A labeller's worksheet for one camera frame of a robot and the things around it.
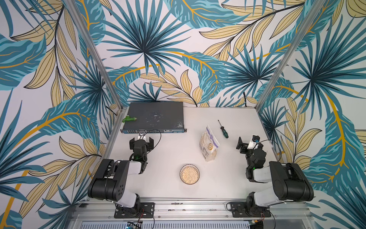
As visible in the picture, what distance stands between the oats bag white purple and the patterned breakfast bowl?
103 mm

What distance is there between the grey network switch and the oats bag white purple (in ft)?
0.74

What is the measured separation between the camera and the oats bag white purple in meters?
0.80

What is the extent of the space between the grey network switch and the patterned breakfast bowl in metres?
0.29

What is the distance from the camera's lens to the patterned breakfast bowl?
803mm

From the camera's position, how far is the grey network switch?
41.3 inches
